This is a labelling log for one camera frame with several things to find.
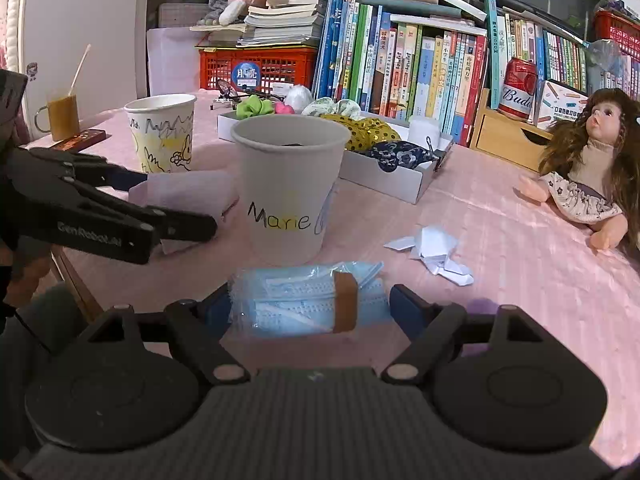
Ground crumpled white paper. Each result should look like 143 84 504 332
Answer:
384 226 475 287

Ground green white patterned scrunchie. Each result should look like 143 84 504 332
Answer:
301 97 361 122

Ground brown flat box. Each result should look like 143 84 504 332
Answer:
50 129 107 152

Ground grey storage box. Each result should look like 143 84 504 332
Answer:
159 3 211 30

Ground pink curtain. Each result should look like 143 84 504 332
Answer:
0 0 26 66

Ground pink cloth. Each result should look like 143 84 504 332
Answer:
129 169 240 256

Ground wooden stirring stick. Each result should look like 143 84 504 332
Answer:
67 44 92 97

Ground long-haired doll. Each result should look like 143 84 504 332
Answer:
517 87 640 253

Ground grey plush toy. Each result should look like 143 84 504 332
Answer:
200 0 232 23

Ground glass mug with brown drink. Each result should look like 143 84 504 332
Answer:
34 94 81 142

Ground row of children's books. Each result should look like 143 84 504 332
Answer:
312 0 488 148

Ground pack of blue face masks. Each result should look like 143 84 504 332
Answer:
227 261 391 336

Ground red plastic crate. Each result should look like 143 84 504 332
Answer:
197 45 318 95

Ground black binder clip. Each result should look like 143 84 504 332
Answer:
425 137 451 171

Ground white plastic storage box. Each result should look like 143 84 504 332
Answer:
146 27 202 96

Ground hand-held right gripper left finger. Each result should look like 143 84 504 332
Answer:
75 285 251 386

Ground teal book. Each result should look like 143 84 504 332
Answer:
361 0 463 18

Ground row of thin books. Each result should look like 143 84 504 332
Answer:
484 0 640 111

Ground navy floral scrunchie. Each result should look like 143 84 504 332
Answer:
370 140 435 173

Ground stack of paperback books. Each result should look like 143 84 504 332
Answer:
237 0 333 48

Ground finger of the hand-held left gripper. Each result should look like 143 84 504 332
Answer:
20 195 218 265
15 147 148 196

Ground white cardboard box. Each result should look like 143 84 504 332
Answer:
217 110 453 205

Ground white wrapped ball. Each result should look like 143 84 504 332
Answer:
285 85 315 115

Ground red mesh basket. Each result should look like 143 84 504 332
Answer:
592 9 640 61

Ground yellow sequin scrunchie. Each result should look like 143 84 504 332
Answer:
322 115 402 153

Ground white paper cup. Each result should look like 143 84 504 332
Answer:
231 115 351 267

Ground black eyeglasses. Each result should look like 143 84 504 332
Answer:
210 80 291 111

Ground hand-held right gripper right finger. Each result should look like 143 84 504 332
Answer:
381 284 546 385

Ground wooden drawer box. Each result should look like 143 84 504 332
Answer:
469 89 553 173

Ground red beer can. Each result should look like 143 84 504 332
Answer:
497 57 538 122

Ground blue round sticker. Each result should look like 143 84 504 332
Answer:
231 61 263 90

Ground clear plastic bag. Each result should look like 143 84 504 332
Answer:
585 39 628 78

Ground white pencil print box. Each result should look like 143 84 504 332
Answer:
532 79 591 128

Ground scribbled paper cup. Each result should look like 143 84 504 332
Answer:
124 94 197 175

